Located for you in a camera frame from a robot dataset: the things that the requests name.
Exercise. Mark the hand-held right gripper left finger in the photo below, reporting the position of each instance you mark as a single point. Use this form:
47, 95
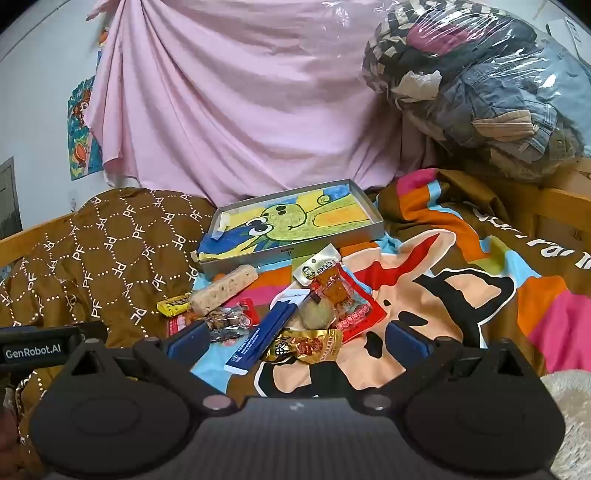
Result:
189, 344

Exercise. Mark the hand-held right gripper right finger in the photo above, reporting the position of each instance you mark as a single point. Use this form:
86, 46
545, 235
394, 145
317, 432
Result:
406, 344

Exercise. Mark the yellow snack packet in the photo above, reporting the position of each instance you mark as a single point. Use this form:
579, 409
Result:
174, 304

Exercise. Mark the red packet of tofu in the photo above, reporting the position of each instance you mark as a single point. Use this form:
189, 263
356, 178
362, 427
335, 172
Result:
351, 309

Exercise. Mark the long blue packet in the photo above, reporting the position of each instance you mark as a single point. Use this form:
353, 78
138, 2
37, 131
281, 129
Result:
258, 337

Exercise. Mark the pale packet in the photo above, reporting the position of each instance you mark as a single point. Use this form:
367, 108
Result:
314, 314

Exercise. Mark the gold snack packet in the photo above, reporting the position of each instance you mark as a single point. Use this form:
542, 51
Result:
304, 346

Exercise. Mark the grey tray with drawing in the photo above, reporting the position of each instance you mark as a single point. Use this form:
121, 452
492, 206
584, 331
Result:
300, 217

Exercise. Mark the puffed rice bar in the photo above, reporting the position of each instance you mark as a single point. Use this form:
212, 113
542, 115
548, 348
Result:
221, 288

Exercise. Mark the colourful printed blanket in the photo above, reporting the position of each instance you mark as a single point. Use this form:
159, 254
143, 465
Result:
461, 286

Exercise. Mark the brown patterned blanket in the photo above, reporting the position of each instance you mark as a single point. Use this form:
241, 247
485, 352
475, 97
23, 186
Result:
92, 249

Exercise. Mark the white snack packet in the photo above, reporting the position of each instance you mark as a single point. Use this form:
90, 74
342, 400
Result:
314, 267

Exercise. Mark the pink hanging sheet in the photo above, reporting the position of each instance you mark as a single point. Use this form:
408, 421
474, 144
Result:
240, 92

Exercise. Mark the clear bag of clothes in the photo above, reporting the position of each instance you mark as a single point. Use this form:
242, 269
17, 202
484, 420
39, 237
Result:
485, 83

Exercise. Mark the grey wall frame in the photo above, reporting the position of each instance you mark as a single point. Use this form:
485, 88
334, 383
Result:
8, 198

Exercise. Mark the cartoon wall poster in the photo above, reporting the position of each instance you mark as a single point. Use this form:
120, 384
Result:
78, 138

